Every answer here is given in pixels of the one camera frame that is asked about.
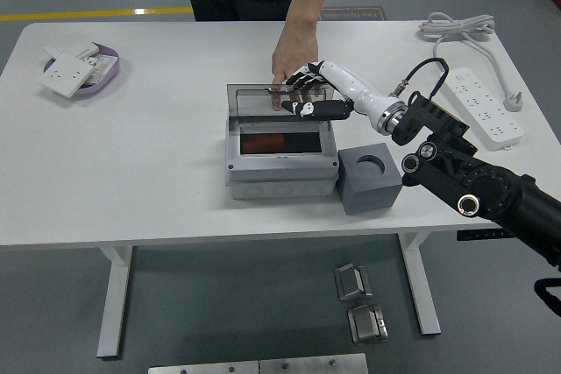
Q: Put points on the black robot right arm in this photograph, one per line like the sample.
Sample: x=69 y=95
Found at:
x=491 y=181

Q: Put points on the white switch panel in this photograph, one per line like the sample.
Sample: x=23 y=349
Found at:
x=70 y=46

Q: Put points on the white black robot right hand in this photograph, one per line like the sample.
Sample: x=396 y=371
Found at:
x=350 y=85

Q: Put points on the white table leg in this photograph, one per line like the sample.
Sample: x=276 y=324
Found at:
x=423 y=295
x=115 y=299

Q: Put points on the white power strip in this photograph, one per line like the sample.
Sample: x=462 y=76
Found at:
x=486 y=115

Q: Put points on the yellow floor tape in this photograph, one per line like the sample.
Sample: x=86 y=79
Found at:
x=109 y=12

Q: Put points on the metal base plate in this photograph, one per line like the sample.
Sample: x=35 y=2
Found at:
x=263 y=365

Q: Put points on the brown floor sign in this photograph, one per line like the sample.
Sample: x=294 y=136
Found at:
x=355 y=14

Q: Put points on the grey box with clear lid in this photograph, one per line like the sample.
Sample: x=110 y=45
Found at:
x=280 y=172

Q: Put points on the small printed white panel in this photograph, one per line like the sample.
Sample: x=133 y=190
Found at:
x=101 y=68

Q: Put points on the grey cube with round hole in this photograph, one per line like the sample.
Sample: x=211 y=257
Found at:
x=372 y=199

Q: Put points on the purple oval tray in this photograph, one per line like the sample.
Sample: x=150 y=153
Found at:
x=109 y=77

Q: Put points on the open metal clip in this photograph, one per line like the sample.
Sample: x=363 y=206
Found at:
x=350 y=282

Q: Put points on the orange cylinder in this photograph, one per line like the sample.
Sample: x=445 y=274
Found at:
x=263 y=143

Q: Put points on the black table control panel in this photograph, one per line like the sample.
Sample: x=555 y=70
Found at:
x=482 y=235

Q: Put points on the closed metal clip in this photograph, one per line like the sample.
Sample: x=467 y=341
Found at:
x=366 y=326

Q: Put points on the person's left hand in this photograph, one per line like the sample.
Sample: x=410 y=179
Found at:
x=296 y=47

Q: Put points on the large white socket panel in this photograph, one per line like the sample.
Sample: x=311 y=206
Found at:
x=66 y=76

